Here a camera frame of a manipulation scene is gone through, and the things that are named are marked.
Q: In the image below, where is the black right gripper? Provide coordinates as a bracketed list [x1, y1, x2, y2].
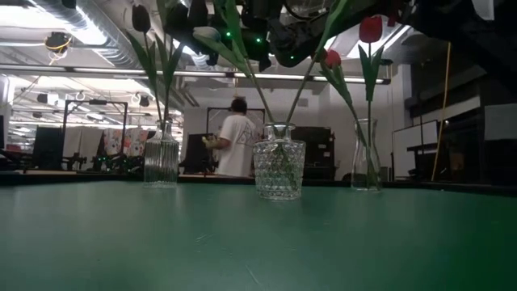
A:
[242, 0, 324, 72]

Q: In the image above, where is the silver spiral ceiling duct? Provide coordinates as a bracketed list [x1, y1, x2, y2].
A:
[32, 0, 179, 106]

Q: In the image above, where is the white panel board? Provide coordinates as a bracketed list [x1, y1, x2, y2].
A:
[391, 120, 441, 179]

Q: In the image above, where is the black frame behind person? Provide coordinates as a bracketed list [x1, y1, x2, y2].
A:
[206, 106, 267, 137]

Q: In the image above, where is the ribbed glass bottle vase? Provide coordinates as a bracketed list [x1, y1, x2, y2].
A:
[143, 120, 181, 189]

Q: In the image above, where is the green table mat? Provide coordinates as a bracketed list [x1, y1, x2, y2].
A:
[0, 179, 517, 291]

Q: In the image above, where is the red artificial tulip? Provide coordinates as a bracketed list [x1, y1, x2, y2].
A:
[317, 48, 372, 191]
[357, 15, 385, 191]

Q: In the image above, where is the long ceiling light rail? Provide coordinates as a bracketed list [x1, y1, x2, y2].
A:
[0, 63, 391, 86]

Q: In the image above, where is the yellow hanging cable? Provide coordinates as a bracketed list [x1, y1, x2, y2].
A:
[431, 41, 452, 182]

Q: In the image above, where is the black rig frame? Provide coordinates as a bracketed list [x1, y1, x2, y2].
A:
[61, 99, 129, 171]

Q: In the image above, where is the diamond-cut glass vase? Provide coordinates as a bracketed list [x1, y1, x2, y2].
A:
[252, 122, 307, 202]

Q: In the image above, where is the person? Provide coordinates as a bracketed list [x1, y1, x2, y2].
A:
[201, 98, 258, 179]

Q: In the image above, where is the black ceiling cable reel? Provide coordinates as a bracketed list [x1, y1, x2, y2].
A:
[43, 31, 74, 56]

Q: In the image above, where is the black cabinet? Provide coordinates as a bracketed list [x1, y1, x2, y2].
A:
[290, 125, 337, 182]

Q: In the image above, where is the white artificial tulip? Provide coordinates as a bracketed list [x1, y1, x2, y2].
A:
[282, 0, 355, 191]
[191, 0, 284, 191]

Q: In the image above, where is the smooth glass carafe vase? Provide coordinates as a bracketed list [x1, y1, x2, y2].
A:
[350, 117, 383, 192]

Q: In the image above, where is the black monitor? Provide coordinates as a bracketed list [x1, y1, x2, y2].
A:
[179, 133, 213, 175]
[32, 125, 65, 170]

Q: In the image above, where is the colourful patterned cloth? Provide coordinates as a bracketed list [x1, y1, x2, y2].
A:
[103, 127, 150, 158]

